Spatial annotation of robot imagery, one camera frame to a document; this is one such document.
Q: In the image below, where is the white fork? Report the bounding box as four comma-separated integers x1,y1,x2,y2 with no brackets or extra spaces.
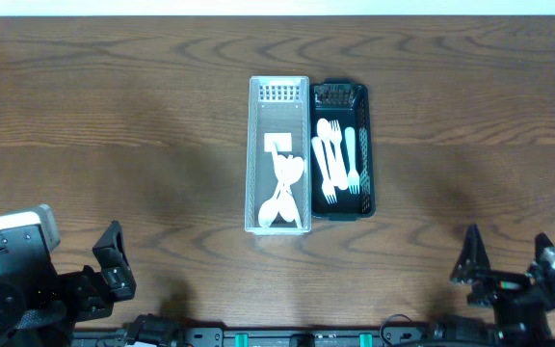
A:
311,137,336,204
344,127,360,195
330,120,349,190

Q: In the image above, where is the white label sticker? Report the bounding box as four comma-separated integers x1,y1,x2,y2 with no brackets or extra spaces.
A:
263,132,292,152

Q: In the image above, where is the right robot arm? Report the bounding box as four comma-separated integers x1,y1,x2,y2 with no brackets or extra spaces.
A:
450,224,552,346

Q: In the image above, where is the white spoon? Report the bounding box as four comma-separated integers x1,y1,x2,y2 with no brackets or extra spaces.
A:
272,150,302,229
317,118,341,187
284,155,304,193

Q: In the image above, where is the white spoon bowl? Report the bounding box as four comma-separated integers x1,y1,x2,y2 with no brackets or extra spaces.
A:
258,183,284,227

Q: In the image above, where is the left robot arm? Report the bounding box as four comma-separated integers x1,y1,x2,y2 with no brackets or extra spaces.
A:
0,221,136,346

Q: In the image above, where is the black perforated plastic basket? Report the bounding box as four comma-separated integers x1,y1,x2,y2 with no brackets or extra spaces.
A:
310,79,376,221

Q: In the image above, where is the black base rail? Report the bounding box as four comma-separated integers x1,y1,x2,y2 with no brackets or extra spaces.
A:
72,312,555,347

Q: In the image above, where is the clear perforated plastic basket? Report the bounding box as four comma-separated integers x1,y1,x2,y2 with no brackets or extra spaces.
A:
244,76,311,236

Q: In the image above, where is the white spoon bowl down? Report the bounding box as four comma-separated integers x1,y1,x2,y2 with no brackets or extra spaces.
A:
275,154,291,186

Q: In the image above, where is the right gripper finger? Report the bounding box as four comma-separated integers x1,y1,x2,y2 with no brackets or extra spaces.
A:
535,232,554,263
450,224,490,284

